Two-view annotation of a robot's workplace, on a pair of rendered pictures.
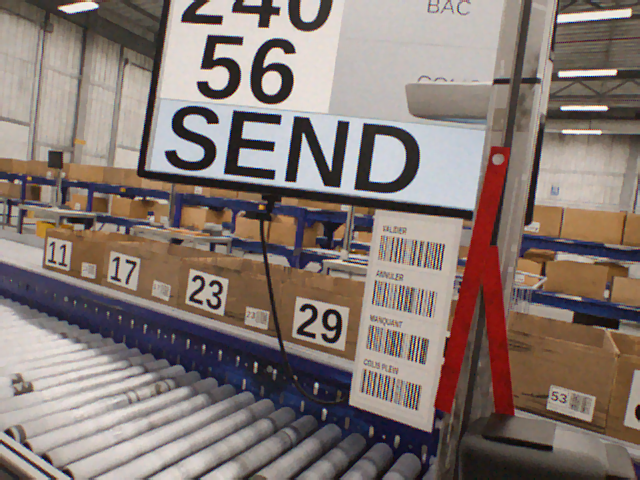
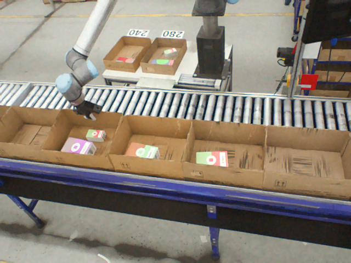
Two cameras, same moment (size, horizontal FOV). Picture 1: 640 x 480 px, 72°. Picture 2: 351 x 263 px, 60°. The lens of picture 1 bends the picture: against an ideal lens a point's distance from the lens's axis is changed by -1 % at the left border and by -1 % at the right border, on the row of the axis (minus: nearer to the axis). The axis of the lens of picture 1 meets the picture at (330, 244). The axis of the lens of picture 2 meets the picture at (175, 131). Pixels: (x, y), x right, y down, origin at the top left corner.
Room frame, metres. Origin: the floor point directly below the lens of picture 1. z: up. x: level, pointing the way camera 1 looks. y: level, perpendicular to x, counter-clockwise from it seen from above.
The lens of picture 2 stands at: (1.78, -1.18, 2.22)
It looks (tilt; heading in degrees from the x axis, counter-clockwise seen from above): 47 degrees down; 172
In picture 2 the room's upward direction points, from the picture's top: 10 degrees counter-clockwise
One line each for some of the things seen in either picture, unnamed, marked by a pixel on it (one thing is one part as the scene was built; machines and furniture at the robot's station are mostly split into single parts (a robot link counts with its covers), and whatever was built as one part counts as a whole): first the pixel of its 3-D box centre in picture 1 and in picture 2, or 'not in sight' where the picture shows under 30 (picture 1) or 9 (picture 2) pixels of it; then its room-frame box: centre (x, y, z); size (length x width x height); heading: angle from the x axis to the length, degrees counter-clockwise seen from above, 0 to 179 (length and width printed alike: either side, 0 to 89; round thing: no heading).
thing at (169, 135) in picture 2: not in sight; (153, 146); (0.68, -1.16, 0.96); 0.39 x 0.29 x 0.17; 61
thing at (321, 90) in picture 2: not in sight; (326, 80); (0.00, 0.49, 0.39); 0.40 x 0.30 x 0.10; 152
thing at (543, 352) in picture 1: (512, 354); (305, 161); (1.05, -0.47, 0.97); 0.39 x 0.29 x 0.17; 61
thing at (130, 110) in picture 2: not in sight; (128, 114); (0.10, -1.26, 0.72); 0.52 x 0.05 x 0.05; 151
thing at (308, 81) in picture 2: not in sight; (303, 82); (0.41, -0.07, 0.85); 0.16 x 0.01 x 0.13; 61
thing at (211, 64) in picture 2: not in sight; (211, 50); (-0.12, -0.53, 0.91); 0.26 x 0.26 x 0.33; 57
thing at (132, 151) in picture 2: not in sight; (142, 155); (0.69, -1.23, 0.92); 0.16 x 0.11 x 0.07; 54
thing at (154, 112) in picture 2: not in sight; (153, 116); (0.20, -1.09, 0.72); 0.52 x 0.05 x 0.05; 151
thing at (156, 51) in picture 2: not in sight; (164, 55); (-0.40, -0.85, 0.80); 0.38 x 0.28 x 0.10; 147
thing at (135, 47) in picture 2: not in sight; (128, 53); (-0.58, -1.13, 0.80); 0.38 x 0.28 x 0.10; 145
